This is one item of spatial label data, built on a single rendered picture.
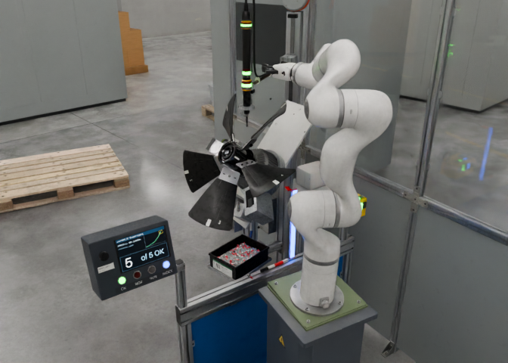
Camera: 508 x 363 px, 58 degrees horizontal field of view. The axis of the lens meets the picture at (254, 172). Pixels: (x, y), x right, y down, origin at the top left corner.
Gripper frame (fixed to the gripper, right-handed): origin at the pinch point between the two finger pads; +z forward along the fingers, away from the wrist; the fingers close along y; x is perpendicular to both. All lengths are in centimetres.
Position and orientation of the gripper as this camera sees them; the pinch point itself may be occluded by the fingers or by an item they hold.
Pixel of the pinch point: (273, 66)
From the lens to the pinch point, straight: 184.2
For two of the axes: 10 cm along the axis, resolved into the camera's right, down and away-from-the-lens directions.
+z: -5.6, -3.4, 7.6
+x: 0.0, -9.1, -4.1
